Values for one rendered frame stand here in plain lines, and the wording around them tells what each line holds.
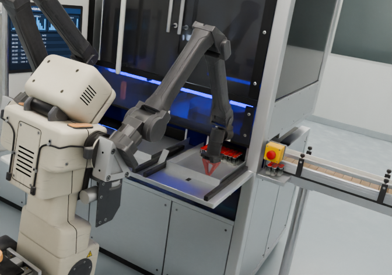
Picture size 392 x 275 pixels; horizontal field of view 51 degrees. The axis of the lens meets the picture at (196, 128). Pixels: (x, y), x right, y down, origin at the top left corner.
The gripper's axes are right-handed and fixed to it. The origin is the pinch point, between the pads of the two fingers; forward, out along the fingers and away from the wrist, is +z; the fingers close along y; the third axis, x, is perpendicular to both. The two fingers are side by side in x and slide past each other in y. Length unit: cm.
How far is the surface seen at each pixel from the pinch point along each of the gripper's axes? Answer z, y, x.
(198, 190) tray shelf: 4.9, -8.2, -1.0
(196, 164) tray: 1.4, 12.9, 11.9
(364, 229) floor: 61, 200, -61
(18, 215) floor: 87, 40, 148
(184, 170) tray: 1.7, -0.7, 10.9
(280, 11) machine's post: -71, 15, -8
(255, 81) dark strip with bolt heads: -41.1, 19.5, -3.7
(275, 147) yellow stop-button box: -15.2, 22.7, -18.6
